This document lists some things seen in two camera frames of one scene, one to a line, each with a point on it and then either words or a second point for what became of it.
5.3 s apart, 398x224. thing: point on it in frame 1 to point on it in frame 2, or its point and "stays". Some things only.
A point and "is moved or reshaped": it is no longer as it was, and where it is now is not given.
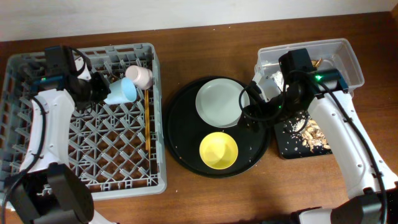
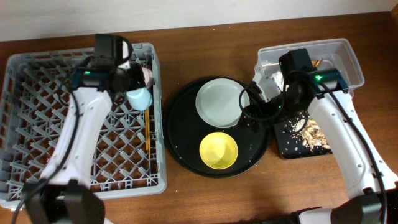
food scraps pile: [313, 137] stays
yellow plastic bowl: [218, 150] stays
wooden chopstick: [147, 125] stays
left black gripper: [101, 87] to [135, 76]
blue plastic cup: [122, 91] is moved or reshaped
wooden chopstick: [145, 119] stays
